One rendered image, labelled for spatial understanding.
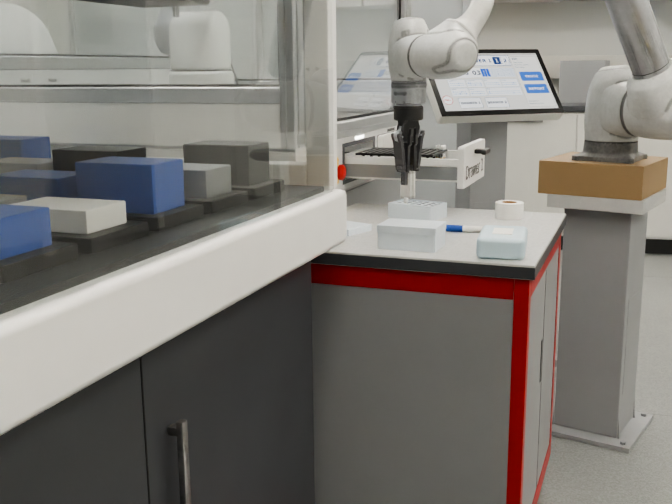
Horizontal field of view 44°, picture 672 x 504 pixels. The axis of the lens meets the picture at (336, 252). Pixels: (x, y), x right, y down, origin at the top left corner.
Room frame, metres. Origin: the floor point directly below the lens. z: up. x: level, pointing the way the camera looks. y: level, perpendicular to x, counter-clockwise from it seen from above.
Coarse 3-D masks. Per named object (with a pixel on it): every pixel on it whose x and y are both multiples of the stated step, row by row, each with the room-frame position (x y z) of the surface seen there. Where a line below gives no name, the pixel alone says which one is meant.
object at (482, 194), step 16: (464, 128) 3.26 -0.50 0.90; (480, 128) 3.22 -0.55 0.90; (496, 128) 3.25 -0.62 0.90; (464, 144) 3.25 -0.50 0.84; (496, 144) 3.25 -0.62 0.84; (496, 160) 3.25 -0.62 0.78; (496, 176) 3.25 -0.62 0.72; (464, 192) 3.25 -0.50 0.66; (480, 192) 3.22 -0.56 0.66; (496, 192) 3.25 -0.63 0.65; (464, 208) 3.24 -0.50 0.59; (480, 208) 3.22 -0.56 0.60
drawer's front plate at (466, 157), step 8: (472, 144) 2.30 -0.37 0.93; (480, 144) 2.40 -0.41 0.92; (464, 152) 2.20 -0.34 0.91; (472, 152) 2.30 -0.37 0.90; (464, 160) 2.20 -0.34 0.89; (472, 160) 2.30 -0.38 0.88; (480, 160) 2.41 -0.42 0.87; (464, 168) 2.20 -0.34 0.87; (480, 168) 2.41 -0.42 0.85; (464, 176) 2.21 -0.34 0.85; (472, 176) 2.31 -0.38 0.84; (480, 176) 2.42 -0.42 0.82; (464, 184) 2.21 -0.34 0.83
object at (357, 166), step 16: (352, 160) 2.33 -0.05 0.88; (368, 160) 2.31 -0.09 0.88; (384, 160) 2.29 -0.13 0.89; (432, 160) 2.25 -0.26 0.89; (448, 160) 2.23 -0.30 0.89; (352, 176) 2.32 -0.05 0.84; (368, 176) 2.31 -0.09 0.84; (384, 176) 2.29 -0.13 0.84; (400, 176) 2.27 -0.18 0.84; (416, 176) 2.26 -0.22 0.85; (432, 176) 2.24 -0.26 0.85; (448, 176) 2.23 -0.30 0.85
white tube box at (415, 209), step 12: (396, 204) 2.10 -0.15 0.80; (408, 204) 2.10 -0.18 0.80; (420, 204) 2.10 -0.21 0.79; (432, 204) 2.09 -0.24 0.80; (444, 204) 2.10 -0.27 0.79; (396, 216) 2.10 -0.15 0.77; (408, 216) 2.08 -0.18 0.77; (420, 216) 2.06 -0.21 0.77; (432, 216) 2.05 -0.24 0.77; (444, 216) 2.10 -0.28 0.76
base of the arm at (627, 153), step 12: (588, 144) 2.51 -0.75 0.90; (600, 144) 2.47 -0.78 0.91; (612, 144) 2.46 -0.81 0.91; (624, 144) 2.46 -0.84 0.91; (636, 144) 2.48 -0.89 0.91; (576, 156) 2.50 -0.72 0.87; (588, 156) 2.48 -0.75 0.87; (600, 156) 2.47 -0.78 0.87; (612, 156) 2.45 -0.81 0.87; (624, 156) 2.43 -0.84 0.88; (636, 156) 2.47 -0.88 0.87
